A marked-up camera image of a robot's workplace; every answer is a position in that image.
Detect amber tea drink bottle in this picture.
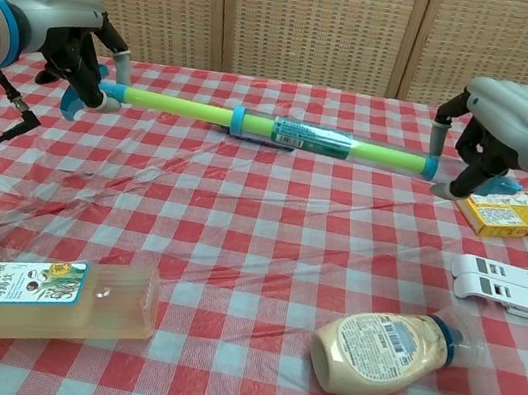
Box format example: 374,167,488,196
0,237,166,370

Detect red white checkered tablecloth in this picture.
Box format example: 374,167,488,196
0,31,528,395

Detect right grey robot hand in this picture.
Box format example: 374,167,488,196
420,68,528,212

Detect white folding stand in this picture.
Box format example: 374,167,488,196
444,251,528,323

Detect yellow-green rod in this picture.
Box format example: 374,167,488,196
56,56,528,202

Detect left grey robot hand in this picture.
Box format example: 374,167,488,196
6,0,140,117

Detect beige salad dressing bottle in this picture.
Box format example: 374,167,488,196
302,295,497,395

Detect yellow orange cardboard box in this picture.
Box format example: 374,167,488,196
450,177,528,246

